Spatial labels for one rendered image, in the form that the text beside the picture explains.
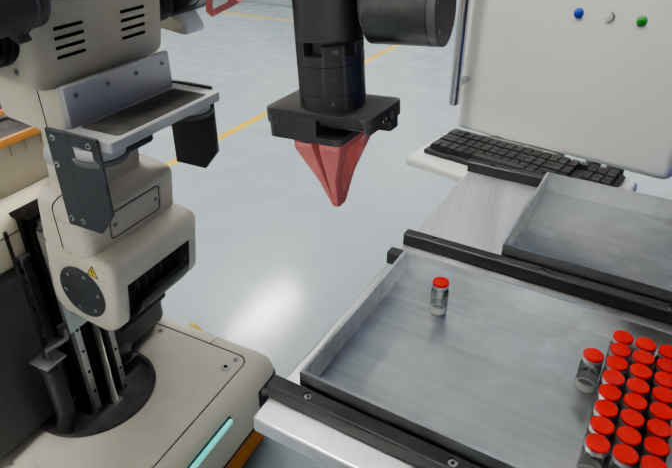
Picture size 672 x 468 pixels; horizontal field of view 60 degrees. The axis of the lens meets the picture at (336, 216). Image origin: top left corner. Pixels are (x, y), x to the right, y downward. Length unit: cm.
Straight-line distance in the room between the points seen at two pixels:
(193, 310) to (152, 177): 114
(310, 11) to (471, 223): 56
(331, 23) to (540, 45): 95
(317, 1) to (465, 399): 42
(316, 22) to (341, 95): 6
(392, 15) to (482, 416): 40
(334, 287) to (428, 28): 185
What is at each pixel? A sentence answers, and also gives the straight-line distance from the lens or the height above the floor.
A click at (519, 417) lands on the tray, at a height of 88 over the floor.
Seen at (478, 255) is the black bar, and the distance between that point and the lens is 84.
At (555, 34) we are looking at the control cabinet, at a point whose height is 106.
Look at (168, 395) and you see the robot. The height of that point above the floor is 28.
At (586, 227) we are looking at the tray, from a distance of 99.
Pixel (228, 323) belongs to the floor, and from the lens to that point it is 211.
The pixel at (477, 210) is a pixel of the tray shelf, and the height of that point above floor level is 88.
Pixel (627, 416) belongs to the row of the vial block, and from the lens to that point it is 63.
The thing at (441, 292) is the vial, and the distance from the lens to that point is 73.
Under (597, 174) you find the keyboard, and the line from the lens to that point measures 131.
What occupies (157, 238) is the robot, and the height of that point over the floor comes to 79.
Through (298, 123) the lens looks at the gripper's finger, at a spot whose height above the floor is 118.
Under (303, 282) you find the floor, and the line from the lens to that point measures 227.
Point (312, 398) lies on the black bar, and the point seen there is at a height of 90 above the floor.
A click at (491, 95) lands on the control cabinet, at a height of 90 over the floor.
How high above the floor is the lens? 136
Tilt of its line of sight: 30 degrees down
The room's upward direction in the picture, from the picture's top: straight up
